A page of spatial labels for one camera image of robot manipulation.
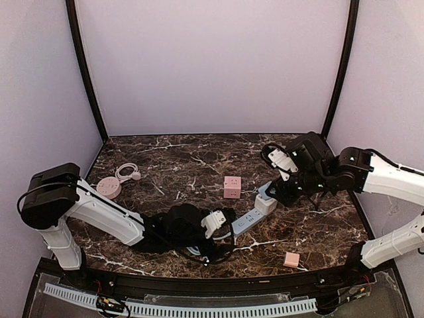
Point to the small circuit board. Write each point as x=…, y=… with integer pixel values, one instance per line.
x=109, y=304

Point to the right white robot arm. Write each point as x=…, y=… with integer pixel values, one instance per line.
x=366, y=171

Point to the black front table rail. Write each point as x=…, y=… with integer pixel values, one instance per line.
x=314, y=283

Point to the grey slotted cable duct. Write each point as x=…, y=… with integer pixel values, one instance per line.
x=158, y=306

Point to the right black frame post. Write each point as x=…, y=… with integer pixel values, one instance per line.
x=343, y=66

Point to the pink cube socket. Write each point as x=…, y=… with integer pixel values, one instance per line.
x=232, y=187

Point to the left black frame post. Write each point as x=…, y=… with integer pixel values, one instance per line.
x=84, y=69

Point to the black frame post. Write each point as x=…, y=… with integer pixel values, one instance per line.
x=343, y=66
x=84, y=69

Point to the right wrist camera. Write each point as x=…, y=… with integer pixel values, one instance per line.
x=283, y=163

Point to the blue power strip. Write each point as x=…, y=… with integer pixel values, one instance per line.
x=246, y=222

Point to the pink round power strip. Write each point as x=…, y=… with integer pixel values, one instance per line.
x=109, y=187

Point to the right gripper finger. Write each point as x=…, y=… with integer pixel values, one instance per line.
x=273, y=194
x=269, y=186

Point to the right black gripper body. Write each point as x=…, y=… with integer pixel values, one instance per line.
x=285, y=188

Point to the white cube socket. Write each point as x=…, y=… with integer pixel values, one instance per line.
x=264, y=206

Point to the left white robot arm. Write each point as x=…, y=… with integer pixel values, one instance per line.
x=58, y=193

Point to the pink small plug adapter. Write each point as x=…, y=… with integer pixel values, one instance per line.
x=291, y=260

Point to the blue cube plug adapter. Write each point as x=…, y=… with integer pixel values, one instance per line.
x=262, y=191

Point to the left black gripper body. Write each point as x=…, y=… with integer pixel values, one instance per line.
x=222, y=232

